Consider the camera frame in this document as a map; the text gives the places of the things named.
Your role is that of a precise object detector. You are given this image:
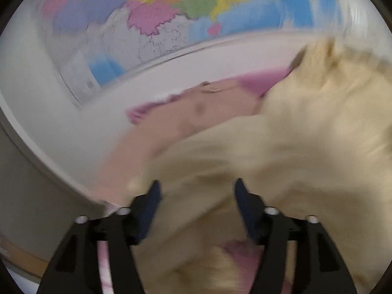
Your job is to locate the wooden furniture edge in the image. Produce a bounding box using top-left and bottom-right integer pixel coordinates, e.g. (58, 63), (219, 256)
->
(0, 236), (49, 282)

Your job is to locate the tan garment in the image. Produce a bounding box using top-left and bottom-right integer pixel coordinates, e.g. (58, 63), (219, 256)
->
(95, 78), (267, 206)

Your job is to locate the pale yellow garment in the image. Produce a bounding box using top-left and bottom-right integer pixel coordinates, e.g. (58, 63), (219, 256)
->
(129, 38), (392, 294)

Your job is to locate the large colourful wall map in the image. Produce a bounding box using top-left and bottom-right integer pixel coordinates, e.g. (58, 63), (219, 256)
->
(40, 0), (316, 108)

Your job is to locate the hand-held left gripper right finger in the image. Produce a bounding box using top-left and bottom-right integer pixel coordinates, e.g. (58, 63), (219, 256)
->
(234, 178), (357, 294)

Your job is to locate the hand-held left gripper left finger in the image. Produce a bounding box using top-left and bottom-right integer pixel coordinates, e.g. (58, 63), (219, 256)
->
(37, 180), (162, 294)

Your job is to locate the pink bed sheet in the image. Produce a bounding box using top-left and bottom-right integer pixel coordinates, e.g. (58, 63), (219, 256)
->
(98, 69), (296, 294)

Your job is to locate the white bed headboard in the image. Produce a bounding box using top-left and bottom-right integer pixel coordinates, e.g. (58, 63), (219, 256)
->
(0, 31), (307, 203)

